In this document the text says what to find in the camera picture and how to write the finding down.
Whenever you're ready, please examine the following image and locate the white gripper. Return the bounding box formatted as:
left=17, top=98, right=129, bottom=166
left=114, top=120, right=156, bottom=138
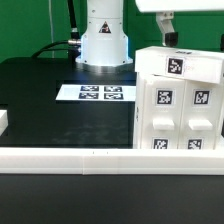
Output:
left=135, top=0, right=224, bottom=52

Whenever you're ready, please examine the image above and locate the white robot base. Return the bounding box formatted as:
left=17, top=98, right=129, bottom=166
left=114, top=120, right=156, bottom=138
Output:
left=76, top=0, right=133, bottom=73

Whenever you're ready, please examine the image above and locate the white cabinet body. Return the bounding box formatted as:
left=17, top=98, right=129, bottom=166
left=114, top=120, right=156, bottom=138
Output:
left=133, top=74, right=224, bottom=149

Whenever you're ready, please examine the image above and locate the small white block left edge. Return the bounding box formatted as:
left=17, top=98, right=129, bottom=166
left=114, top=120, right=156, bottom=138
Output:
left=0, top=110, right=8, bottom=136

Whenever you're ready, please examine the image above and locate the black base cable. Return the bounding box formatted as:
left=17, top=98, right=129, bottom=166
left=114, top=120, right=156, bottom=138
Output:
left=31, top=0, right=83, bottom=59

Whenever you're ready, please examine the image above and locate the white cabinet door panel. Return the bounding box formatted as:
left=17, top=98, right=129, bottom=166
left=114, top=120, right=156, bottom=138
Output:
left=141, top=75, right=185, bottom=149

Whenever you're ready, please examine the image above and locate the white cabinet top block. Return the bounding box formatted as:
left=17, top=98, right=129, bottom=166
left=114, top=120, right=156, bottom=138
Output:
left=135, top=46, right=224, bottom=84

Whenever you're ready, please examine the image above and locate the white obstacle frame wall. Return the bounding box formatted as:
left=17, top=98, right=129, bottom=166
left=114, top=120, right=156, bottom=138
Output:
left=0, top=138, right=224, bottom=175

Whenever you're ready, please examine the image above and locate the white fiducial marker sheet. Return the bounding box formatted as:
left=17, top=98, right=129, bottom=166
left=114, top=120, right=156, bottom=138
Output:
left=56, top=84, right=136, bottom=102

